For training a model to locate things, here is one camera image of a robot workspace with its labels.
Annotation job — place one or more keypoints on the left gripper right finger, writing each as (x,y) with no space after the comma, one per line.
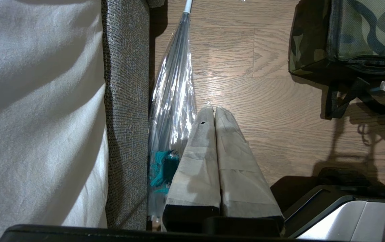
(239,181)

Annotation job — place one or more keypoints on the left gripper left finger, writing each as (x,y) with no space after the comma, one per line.
(197,174)

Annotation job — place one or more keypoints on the camouflage bag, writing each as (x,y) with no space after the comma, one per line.
(354,50)

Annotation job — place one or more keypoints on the transparent plastic umbrella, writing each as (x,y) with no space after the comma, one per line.
(170,114)

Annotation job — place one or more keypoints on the grey woven fabric bed base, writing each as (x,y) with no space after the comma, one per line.
(128,114)

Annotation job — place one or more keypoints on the white bed sheet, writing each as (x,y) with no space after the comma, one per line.
(37,114)

